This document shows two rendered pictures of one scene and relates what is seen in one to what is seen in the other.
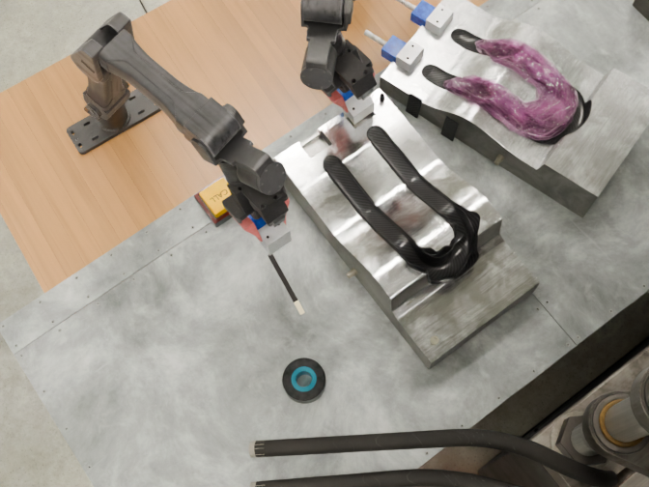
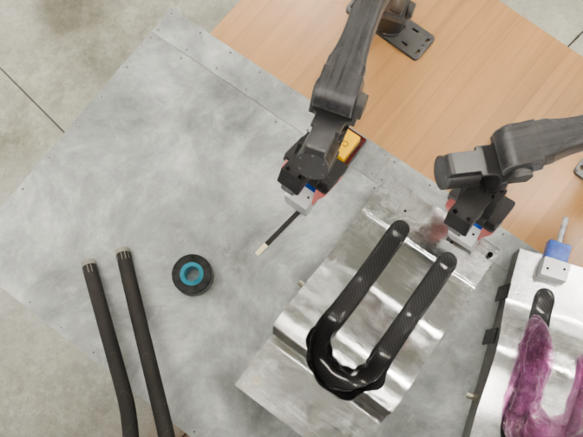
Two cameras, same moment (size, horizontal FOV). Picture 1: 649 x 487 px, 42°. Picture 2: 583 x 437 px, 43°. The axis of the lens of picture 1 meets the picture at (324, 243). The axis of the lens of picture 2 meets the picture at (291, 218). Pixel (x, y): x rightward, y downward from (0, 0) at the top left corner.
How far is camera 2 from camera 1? 0.52 m
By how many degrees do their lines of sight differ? 21
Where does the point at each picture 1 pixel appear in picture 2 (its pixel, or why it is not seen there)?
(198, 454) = (108, 208)
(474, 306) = (302, 411)
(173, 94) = (351, 42)
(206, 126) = (332, 83)
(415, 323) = (269, 358)
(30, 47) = not seen: outside the picture
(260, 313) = (245, 217)
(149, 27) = (496, 16)
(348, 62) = (477, 199)
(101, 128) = not seen: hidden behind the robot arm
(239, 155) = (321, 127)
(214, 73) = (470, 93)
